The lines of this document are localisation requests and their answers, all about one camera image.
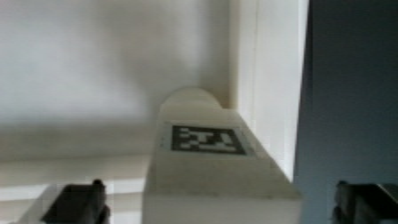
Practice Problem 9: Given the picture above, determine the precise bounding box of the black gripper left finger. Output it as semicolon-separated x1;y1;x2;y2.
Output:
40;179;110;224

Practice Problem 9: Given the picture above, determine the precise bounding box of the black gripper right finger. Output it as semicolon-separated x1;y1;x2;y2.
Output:
332;181;398;224

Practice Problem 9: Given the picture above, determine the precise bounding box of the white table leg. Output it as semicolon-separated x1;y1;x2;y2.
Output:
142;88;302;224

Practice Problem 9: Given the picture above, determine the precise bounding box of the white square tabletop part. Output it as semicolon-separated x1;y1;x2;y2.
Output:
0;0;309;224

